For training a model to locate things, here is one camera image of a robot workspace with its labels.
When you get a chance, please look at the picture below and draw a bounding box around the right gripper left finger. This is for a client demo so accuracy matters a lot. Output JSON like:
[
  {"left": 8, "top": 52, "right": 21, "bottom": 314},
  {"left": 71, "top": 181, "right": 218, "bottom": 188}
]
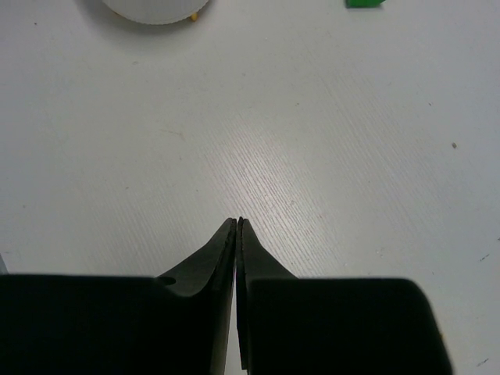
[{"left": 1, "top": 219, "right": 237, "bottom": 374}]

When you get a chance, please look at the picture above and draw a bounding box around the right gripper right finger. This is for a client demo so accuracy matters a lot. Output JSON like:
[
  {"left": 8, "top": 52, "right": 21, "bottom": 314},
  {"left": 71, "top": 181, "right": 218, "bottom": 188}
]
[{"left": 236, "top": 219, "right": 452, "bottom": 374}]

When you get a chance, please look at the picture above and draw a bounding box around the dark green lego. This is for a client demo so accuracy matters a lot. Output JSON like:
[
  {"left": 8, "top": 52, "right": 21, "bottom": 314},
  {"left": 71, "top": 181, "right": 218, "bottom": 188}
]
[{"left": 345, "top": 0, "right": 384, "bottom": 9}]

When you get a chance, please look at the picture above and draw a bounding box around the white round divided container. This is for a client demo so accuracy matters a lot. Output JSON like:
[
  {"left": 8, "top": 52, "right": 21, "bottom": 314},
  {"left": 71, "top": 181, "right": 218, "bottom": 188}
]
[{"left": 102, "top": 0, "right": 209, "bottom": 25}]

